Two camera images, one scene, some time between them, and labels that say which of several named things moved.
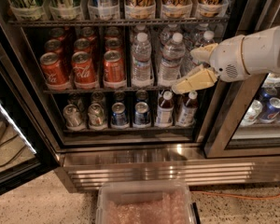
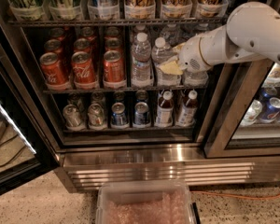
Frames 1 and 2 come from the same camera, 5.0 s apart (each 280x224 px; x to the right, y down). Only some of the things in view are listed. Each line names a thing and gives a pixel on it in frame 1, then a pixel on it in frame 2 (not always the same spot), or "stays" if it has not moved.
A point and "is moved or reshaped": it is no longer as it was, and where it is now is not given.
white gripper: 228,60 -> 190,56
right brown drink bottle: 188,114 stays
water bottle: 171,66 is moved or reshaped
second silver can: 96,116 stays
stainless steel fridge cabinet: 99,63 stays
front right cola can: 113,66 stays
